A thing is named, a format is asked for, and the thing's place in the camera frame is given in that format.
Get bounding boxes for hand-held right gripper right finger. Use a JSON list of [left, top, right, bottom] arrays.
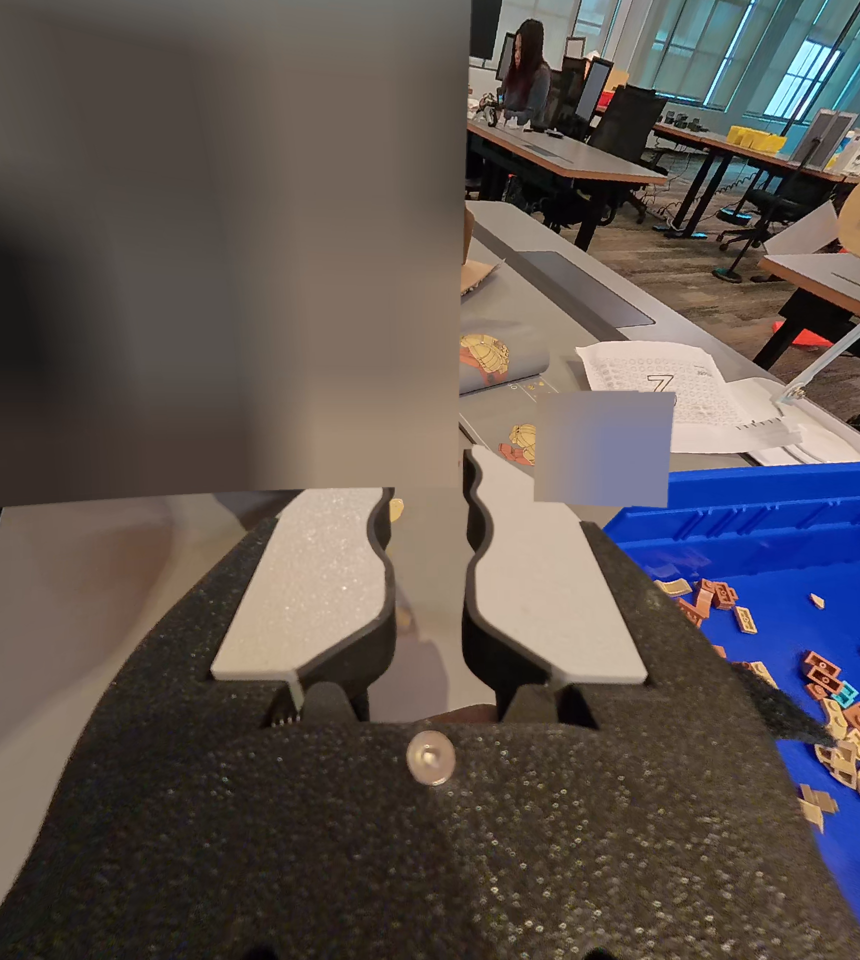
[[462, 446, 649, 714]]

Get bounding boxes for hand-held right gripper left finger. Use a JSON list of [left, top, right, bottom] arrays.
[[211, 487, 397, 706]]

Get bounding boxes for long desk with wooden edge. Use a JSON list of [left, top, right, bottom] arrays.
[[467, 120, 670, 252]]

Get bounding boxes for blue plastic storage bin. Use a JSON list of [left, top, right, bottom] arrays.
[[602, 461, 860, 960]]

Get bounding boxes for white printed paper sheet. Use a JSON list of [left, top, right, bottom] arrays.
[[576, 341, 748, 455]]

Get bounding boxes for grey instruction booklet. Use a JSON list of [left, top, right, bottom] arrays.
[[460, 330, 551, 470]]

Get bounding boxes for group of small loose bricks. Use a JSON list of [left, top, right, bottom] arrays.
[[655, 577, 860, 834]]

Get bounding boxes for open cardboard set box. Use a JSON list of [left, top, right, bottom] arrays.
[[460, 206, 506, 297]]

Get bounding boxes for orange traffic cone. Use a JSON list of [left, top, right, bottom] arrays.
[[771, 318, 836, 350]]

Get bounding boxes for clear acrylic board stand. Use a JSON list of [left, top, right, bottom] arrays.
[[733, 288, 860, 451]]

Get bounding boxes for black office chair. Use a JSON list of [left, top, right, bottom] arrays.
[[715, 183, 799, 282], [587, 84, 669, 162]]

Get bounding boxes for white card sheet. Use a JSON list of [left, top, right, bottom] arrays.
[[763, 198, 844, 260]]

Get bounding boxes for row of yellow bins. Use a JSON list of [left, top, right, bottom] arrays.
[[726, 125, 789, 156]]

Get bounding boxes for silver monitor back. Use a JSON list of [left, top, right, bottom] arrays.
[[793, 108, 859, 170]]

